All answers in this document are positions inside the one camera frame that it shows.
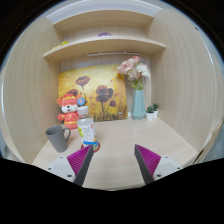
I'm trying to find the red plush fortune toy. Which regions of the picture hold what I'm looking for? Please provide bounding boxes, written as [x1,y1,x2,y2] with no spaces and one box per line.
[57,94,85,130]

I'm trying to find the teal ceramic vase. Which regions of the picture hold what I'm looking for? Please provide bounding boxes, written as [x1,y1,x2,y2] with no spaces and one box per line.
[131,90,146,120]

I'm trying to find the purple round object on shelf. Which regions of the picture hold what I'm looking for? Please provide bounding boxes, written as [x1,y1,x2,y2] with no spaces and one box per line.
[98,32,112,37]

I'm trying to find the clear plastic water bottle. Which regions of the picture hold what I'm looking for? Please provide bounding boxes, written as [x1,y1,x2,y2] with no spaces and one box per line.
[77,106,98,144]

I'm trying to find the red round coaster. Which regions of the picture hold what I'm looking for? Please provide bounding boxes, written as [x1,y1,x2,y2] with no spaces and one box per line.
[81,142,100,153]

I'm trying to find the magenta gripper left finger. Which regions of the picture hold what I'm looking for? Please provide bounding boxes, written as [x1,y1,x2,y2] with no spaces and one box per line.
[67,146,93,186]

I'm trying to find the light wood shelf unit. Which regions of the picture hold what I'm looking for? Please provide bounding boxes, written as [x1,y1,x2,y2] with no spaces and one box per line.
[0,0,224,190]

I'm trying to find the pink white flower bouquet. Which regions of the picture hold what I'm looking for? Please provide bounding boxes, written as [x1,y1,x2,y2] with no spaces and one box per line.
[117,56,151,90]

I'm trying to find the small potted plant white pot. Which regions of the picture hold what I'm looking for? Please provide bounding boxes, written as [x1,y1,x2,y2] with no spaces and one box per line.
[146,105,154,121]

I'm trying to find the yellow poppy flower painting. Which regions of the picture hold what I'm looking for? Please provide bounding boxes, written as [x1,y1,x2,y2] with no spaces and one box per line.
[58,64,128,122]

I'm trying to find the grey ceramic mug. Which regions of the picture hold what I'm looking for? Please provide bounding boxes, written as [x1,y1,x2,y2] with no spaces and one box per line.
[46,126,71,153]

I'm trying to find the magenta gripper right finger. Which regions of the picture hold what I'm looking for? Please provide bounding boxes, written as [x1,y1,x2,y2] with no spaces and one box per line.
[134,145,161,184]

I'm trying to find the under-shelf light bar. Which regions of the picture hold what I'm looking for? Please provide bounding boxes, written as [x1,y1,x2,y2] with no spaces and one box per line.
[87,52,141,57]

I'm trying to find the yellow toy on shelf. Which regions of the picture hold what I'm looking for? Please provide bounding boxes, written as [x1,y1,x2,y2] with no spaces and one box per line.
[51,41,69,49]

